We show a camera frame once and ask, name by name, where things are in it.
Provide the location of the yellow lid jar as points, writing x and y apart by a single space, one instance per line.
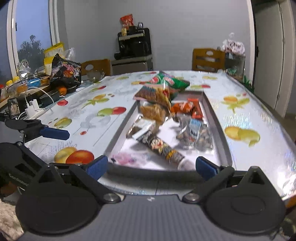
14 82

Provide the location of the dark metal pan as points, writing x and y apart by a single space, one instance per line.
51 97

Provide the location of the green prawn cracker bag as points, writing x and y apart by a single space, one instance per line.
161 89

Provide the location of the chocolate tube cartoon face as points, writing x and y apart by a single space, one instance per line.
161 148

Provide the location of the orange fruit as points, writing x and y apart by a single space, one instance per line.
62 90

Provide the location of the brown paper cracker bag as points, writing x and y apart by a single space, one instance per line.
156 113

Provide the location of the wooden chair right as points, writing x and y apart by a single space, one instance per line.
208 60

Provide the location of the black instant noodle bag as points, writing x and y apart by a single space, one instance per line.
65 72

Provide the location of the small clear pink candy bag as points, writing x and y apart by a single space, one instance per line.
129 159

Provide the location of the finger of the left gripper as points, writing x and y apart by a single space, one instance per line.
32 129

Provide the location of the black water dispenser machine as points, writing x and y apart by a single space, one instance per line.
135 52

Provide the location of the yellow snack bag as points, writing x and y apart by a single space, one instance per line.
49 55

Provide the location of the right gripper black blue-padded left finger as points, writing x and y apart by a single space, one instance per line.
80 183

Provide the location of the orange snack packets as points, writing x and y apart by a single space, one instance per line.
190 107

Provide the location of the white charger front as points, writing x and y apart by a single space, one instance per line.
30 111

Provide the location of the glass cup green tint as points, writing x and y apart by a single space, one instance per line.
95 76

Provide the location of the wooden chair behind table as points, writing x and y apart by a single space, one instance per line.
104 65

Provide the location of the blue package on windowsill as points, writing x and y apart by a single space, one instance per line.
35 82

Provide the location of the white charger rear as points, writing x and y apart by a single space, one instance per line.
35 105

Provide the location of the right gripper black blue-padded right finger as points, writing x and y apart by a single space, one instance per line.
214 178

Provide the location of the white power strip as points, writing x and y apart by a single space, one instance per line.
37 114

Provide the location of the white charger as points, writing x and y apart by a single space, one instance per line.
35 105
30 111

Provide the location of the clear bag watermelon seeds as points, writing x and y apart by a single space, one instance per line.
194 134

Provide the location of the brown small snack pack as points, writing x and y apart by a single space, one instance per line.
140 126

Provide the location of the person's left hand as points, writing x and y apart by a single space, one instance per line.
7 189

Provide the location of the smartphone on stand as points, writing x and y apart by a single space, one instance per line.
13 107

